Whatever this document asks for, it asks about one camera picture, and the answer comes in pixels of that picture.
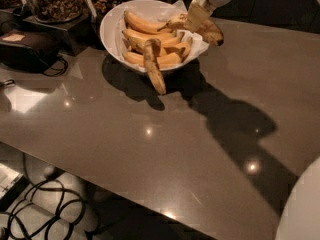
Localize bottom front yellow banana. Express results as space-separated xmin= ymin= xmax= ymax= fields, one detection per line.
xmin=123 ymin=52 xmax=181 ymax=69

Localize black cable on table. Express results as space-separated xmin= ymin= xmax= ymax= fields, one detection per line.
xmin=27 ymin=46 xmax=69 ymax=78

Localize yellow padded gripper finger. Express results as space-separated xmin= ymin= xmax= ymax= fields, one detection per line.
xmin=184 ymin=0 xmax=214 ymax=32

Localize spotted yellow banana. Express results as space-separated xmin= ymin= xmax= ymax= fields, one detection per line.
xmin=157 ymin=13 xmax=224 ymax=46

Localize brown-tipped yellow banana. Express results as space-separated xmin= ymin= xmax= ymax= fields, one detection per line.
xmin=143 ymin=39 xmax=166 ymax=95

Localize black floor cables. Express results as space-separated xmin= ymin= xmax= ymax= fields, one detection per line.
xmin=0 ymin=152 xmax=134 ymax=240

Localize right side yellow banana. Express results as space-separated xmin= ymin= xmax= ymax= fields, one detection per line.
xmin=165 ymin=37 xmax=193 ymax=60

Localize white device on floor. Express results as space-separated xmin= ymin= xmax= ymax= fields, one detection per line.
xmin=0 ymin=164 xmax=24 ymax=202

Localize white ceramic bowl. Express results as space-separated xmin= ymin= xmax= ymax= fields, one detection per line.
xmin=100 ymin=0 xmax=186 ymax=75

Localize glass jar of nuts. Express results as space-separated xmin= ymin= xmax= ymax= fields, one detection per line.
xmin=27 ymin=0 xmax=83 ymax=24

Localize top left yellow banana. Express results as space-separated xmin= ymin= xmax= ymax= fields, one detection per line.
xmin=124 ymin=10 xmax=172 ymax=34

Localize middle left yellow banana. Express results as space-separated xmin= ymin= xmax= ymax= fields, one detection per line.
xmin=122 ymin=29 xmax=185 ymax=49

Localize dark metal stand box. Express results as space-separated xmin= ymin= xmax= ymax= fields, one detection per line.
xmin=23 ymin=11 xmax=101 ymax=56

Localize black card terminal device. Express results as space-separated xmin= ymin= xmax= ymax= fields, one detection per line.
xmin=0 ymin=30 xmax=60 ymax=73

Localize white label tag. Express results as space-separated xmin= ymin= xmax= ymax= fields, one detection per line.
xmin=85 ymin=0 xmax=97 ymax=19

